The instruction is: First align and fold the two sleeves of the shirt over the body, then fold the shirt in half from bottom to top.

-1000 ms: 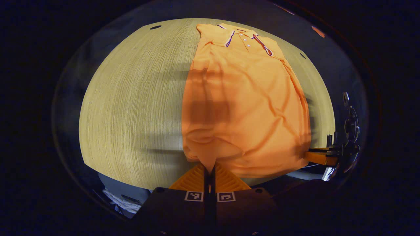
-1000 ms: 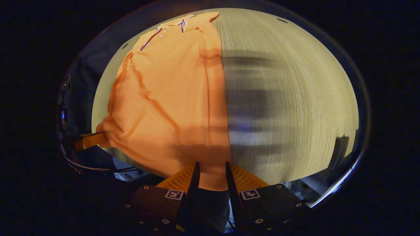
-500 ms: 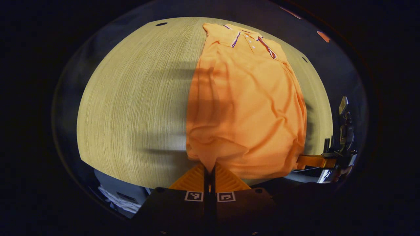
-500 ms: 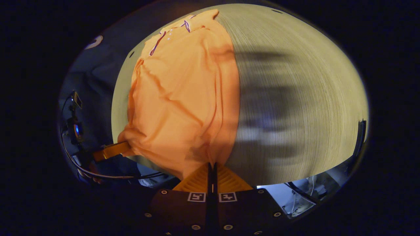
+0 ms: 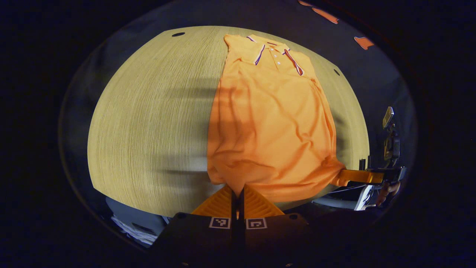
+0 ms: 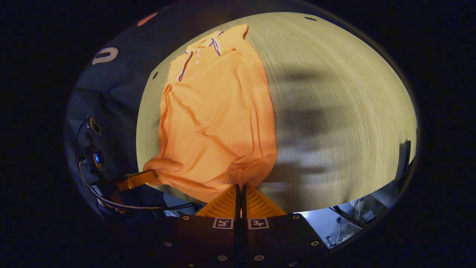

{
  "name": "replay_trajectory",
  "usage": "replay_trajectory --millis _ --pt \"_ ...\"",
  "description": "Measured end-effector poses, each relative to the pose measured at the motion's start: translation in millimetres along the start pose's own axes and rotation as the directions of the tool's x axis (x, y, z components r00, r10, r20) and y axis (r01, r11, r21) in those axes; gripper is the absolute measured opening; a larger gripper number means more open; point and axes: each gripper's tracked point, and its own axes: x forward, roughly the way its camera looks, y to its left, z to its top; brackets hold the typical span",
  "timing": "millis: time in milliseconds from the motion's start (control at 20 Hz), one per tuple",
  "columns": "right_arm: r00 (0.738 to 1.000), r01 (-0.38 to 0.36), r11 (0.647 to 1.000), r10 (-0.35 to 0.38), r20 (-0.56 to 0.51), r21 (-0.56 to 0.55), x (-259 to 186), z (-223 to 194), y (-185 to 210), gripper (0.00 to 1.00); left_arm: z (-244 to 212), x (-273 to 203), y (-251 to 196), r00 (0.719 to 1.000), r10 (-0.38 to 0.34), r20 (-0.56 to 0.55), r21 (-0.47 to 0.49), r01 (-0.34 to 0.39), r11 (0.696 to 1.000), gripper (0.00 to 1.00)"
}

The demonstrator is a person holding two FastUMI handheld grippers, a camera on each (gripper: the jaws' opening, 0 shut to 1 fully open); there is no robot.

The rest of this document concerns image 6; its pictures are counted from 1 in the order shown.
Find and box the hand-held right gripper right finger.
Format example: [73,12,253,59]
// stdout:
[243,184,330,268]

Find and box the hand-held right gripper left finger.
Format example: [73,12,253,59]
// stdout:
[150,184,242,268]

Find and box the orange T-shirt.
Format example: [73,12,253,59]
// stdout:
[143,24,279,204]

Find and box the black backdrop cloth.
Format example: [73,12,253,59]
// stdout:
[64,4,197,220]

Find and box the dark grey panel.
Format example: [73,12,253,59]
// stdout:
[398,140,412,180]

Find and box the black cable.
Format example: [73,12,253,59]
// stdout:
[76,121,197,211]

